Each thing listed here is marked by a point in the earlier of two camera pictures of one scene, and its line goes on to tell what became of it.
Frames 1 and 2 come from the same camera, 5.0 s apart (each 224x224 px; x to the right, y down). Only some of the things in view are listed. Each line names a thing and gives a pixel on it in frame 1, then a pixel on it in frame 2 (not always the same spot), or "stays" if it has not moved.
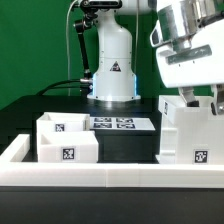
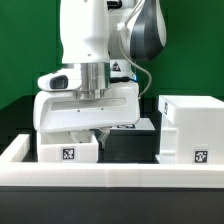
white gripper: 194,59 → 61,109
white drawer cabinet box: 190,135 stays
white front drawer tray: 68,146 stays
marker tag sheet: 122,123 stays
